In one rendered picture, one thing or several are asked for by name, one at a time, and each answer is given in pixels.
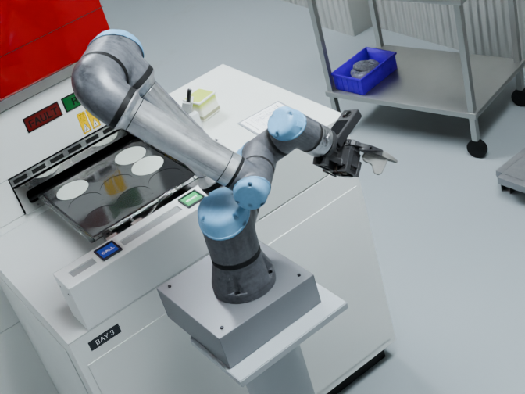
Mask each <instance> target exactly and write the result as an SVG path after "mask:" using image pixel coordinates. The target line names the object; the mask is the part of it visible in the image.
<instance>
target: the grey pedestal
mask: <svg viewBox="0 0 525 394"><path fill-rule="evenodd" d="M316 285H317V288H318V291H319V294H320V299H321V303H320V304H318V305H317V306H315V307H314V308H312V309H311V310H310V311H309V312H308V313H306V314H304V315H303V316H302V317H300V318H299V319H297V320H296V321H295V322H294V323H293V324H291V325H289V326H288V327H287V328H285V329H284V330H283V331H282V332H280V333H279V334H277V335H276V336H274V337H273V338H272V339H271V340H269V341H268V342H267V343H265V344H264V345H262V346H261V347H259V348H258V349H257V350H256V351H255V352H253V353H251V354H250V355H249V356H247V357H246V358H244V359H243V360H242V361H241V362H240V363H238V364H236V365H235V366H234V367H232V368H231V369H230V368H229V367H228V366H227V365H225V364H224V363H223V362H222V361H220V360H219V359H218V358H217V357H215V356H214V355H213V354H212V353H210V351H208V350H207V349H206V348H205V347H204V346H202V345H201V344H200V343H199V342H198V341H196V340H195V339H194V338H193V337H191V344H192V345H193V346H194V347H195V348H196V349H198V350H199V351H200V352H201V353H202V354H204V355H205V356H206V357H207V358H208V359H210V360H211V361H212V362H213V363H214V364H215V365H216V366H217V367H219V368H220V369H221V370H222V371H223V372H225V373H226V374H227V375H228V376H230V377H231V378H232V379H233V380H234V381H236V382H237V383H238V384H239V385H240V386H241V387H244V386H245V385H246V386H247V389H248V392H249V394H315V392H314V390H313V385H312V382H311V380H310V377H309V372H308V370H307V367H306V364H305V360H304V357H303V354H302V350H301V347H300V344H301V343H302V342H304V341H305V340H306V339H307V338H309V337H310V336H311V335H313V334H314V333H316V332H317V331H319V330H320V329H321V328H322V327H323V326H325V325H326V324H328V323H329V322H330V321H332V320H333V319H334V318H335V317H337V316H338V315H339V314H341V313H342V312H344V311H345V310H347V309H348V304H347V302H345V301H344V300H343V299H341V298H339V297H338V296H336V295H335V294H333V293H332V292H330V291H328V290H327V289H325V288H324V287H322V286H321V285H319V284H317V283H316Z"/></svg>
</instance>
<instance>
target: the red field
mask: <svg viewBox="0 0 525 394"><path fill-rule="evenodd" d="M60 115H61V112H60V110H59V107H58V105H57V103H56V104H54V105H52V106H49V107H48V108H47V109H44V110H42V111H40V112H39V113H36V114H35V115H33V116H31V117H29V118H27V119H25V120H24V121H25V123H26V125H27V128H28V130H29V131H32V130H33V129H35V128H37V127H40V126H41V125H42V124H45V123H47V122H49V121H50V120H52V119H54V118H56V117H57V116H60Z"/></svg>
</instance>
